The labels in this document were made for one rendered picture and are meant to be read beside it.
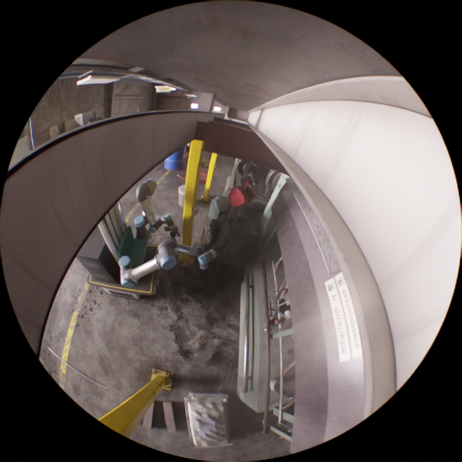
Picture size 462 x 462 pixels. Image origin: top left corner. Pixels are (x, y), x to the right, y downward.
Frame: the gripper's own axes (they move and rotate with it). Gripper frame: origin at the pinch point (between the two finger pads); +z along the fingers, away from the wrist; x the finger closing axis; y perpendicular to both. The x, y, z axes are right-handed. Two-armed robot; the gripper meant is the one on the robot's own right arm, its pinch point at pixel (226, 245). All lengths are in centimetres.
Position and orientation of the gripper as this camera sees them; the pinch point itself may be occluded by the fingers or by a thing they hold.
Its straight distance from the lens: 142.5
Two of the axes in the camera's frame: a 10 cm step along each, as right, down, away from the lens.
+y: -2.5, 6.9, 6.8
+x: 6.9, 6.2, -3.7
